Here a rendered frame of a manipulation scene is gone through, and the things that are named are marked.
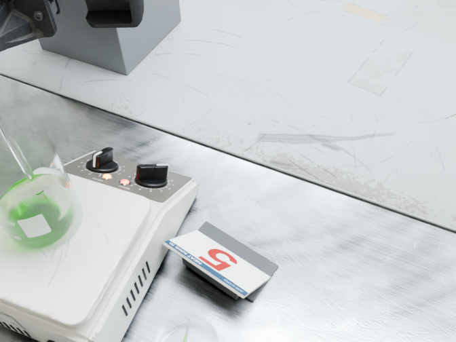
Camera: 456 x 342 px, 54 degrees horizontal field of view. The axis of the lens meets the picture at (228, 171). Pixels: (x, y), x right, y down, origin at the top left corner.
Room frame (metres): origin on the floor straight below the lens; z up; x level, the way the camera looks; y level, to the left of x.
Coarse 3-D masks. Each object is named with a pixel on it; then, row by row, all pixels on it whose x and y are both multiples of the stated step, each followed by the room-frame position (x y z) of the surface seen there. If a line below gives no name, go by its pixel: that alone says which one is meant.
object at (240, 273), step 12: (180, 240) 0.22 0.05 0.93; (192, 240) 0.23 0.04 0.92; (204, 240) 0.23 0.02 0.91; (192, 252) 0.21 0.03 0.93; (204, 252) 0.21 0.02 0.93; (216, 252) 0.22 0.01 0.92; (228, 252) 0.22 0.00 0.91; (216, 264) 0.20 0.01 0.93; (228, 264) 0.20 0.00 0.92; (240, 264) 0.20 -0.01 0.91; (228, 276) 0.18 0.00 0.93; (240, 276) 0.19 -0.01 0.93; (252, 276) 0.19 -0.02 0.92; (264, 276) 0.19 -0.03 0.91
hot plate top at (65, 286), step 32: (96, 192) 0.24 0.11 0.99; (128, 192) 0.24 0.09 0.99; (96, 224) 0.20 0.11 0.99; (128, 224) 0.20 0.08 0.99; (0, 256) 0.17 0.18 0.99; (32, 256) 0.17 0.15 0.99; (64, 256) 0.17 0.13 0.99; (96, 256) 0.17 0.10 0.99; (0, 288) 0.15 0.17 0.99; (32, 288) 0.15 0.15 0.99; (64, 288) 0.15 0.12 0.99; (96, 288) 0.15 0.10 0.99; (64, 320) 0.12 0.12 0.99
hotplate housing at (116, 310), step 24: (192, 192) 0.28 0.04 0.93; (168, 216) 0.23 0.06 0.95; (144, 240) 0.20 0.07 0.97; (144, 264) 0.19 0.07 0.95; (120, 288) 0.16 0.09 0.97; (144, 288) 0.18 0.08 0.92; (0, 312) 0.14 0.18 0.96; (24, 312) 0.14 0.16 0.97; (96, 312) 0.14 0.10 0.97; (120, 312) 0.15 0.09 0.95; (48, 336) 0.13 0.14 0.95; (72, 336) 0.12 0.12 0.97; (96, 336) 0.12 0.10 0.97; (120, 336) 0.14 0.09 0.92
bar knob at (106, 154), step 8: (96, 152) 0.30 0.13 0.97; (104, 152) 0.31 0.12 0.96; (112, 152) 0.31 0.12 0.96; (96, 160) 0.29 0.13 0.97; (104, 160) 0.30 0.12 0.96; (112, 160) 0.31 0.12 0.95; (88, 168) 0.29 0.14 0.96; (96, 168) 0.29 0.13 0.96; (104, 168) 0.29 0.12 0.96; (112, 168) 0.29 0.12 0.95
